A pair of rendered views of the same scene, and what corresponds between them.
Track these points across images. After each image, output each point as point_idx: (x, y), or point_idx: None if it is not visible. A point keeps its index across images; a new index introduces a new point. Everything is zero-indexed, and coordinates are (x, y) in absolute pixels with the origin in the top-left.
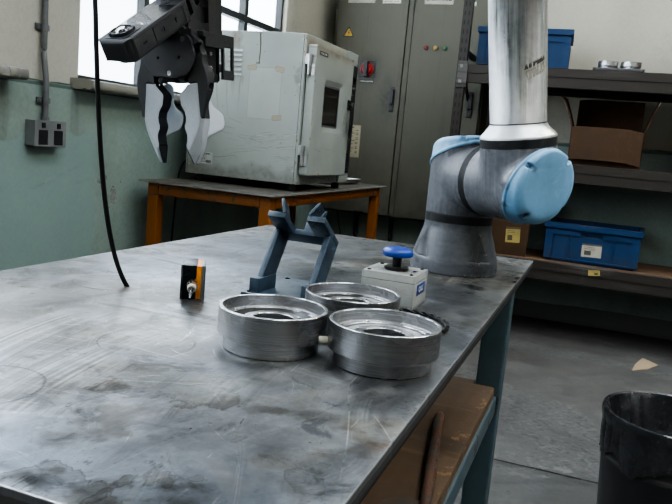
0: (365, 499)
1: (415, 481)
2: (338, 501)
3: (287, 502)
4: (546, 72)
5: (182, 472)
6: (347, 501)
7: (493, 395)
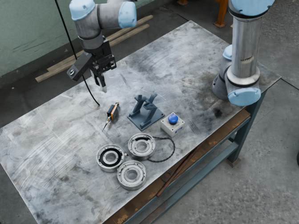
0: None
1: (181, 162)
2: None
3: None
4: (253, 60)
5: (60, 220)
6: None
7: (249, 116)
